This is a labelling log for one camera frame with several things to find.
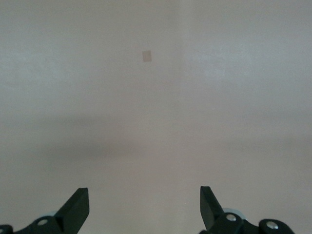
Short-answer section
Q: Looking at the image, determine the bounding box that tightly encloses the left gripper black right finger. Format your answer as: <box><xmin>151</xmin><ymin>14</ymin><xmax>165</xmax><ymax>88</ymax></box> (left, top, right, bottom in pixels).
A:
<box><xmin>198</xmin><ymin>186</ymin><xmax>294</xmax><ymax>234</ymax></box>

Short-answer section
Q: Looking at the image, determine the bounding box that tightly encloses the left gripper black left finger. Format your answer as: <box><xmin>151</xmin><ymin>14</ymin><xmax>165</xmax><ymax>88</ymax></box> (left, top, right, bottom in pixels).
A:
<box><xmin>0</xmin><ymin>187</ymin><xmax>90</xmax><ymax>234</ymax></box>

